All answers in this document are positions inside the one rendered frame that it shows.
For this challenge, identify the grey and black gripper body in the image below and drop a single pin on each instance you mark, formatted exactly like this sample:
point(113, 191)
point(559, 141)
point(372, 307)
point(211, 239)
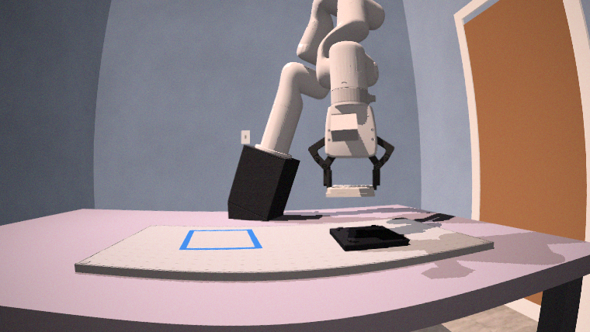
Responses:
point(366, 146)

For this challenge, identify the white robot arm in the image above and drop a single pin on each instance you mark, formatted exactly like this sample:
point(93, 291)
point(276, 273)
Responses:
point(341, 67)

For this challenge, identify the blue tape outline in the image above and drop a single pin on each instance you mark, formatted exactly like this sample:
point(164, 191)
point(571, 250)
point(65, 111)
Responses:
point(190, 233)

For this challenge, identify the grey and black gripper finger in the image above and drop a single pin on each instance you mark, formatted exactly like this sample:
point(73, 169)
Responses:
point(325, 164)
point(379, 163)

